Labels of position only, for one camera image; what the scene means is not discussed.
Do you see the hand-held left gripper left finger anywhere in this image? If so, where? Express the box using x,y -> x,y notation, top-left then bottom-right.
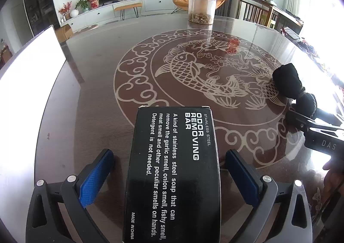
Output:
25,148 -> 115,243

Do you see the clear jar with black lid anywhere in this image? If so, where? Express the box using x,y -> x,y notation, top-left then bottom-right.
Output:
188,0 -> 217,25

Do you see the black printed box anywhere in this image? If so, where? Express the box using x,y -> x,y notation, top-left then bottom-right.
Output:
122,105 -> 222,243

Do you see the wooden slatted chair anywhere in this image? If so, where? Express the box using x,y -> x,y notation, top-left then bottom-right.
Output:
239,0 -> 273,28

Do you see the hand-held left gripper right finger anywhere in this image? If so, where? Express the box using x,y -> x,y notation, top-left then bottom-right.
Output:
225,149 -> 313,243

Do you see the cardboard box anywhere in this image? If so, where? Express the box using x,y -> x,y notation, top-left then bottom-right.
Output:
55,24 -> 74,43

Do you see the leafy green potted plant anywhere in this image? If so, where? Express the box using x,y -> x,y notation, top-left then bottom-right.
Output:
75,0 -> 92,12

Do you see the white panel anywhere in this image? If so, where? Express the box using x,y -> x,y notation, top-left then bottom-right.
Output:
0,26 -> 67,83

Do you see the red flower arrangement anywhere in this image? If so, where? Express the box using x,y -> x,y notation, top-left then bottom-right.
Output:
58,1 -> 72,21

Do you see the person's right hand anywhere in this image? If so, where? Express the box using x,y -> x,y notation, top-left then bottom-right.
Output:
322,155 -> 344,187

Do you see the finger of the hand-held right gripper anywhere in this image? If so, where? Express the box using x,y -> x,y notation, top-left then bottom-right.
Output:
316,108 -> 344,125
285,110 -> 318,136

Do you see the cluttered side table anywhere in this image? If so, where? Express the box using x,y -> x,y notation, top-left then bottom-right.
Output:
279,28 -> 344,93

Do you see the white television cabinet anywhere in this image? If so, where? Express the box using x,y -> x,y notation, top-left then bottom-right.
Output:
60,0 -> 178,32

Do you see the dark display shelf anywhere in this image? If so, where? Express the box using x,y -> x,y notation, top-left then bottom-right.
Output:
23,0 -> 61,36

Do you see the orange-topped stool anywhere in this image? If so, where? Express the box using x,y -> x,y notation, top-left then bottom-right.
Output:
113,3 -> 143,21

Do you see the black scrunchie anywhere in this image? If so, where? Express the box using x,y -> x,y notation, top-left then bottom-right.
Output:
272,63 -> 318,120

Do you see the wooden desk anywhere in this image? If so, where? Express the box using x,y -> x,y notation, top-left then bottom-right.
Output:
259,0 -> 304,35

